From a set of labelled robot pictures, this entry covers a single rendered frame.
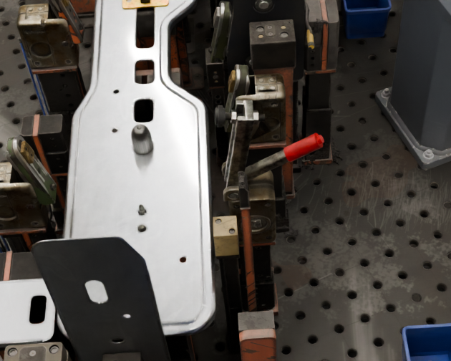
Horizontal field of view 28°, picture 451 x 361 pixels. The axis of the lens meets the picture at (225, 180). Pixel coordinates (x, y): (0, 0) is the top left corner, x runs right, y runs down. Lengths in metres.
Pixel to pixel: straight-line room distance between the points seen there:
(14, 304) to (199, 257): 0.27
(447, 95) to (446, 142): 0.13
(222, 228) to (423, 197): 0.59
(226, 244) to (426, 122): 0.60
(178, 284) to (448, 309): 0.54
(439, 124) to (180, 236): 0.61
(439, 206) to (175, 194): 0.57
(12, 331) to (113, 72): 0.49
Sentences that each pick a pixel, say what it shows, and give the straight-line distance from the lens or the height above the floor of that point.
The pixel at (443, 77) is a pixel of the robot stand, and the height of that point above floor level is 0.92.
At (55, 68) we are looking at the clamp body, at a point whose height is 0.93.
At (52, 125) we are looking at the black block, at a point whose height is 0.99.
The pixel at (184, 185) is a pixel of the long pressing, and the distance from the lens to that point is 1.37.
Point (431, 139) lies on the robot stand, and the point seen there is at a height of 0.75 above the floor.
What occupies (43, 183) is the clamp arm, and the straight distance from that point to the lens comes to 1.38.
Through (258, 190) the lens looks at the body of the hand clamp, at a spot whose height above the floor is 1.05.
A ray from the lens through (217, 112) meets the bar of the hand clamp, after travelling 1.17.
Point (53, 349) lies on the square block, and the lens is 1.20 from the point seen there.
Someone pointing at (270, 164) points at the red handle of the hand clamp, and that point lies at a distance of 1.26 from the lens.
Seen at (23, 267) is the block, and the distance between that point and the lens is 1.36.
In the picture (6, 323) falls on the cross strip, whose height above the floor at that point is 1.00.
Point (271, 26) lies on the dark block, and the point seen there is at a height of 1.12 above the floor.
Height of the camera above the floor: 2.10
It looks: 53 degrees down
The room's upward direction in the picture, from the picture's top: 6 degrees counter-clockwise
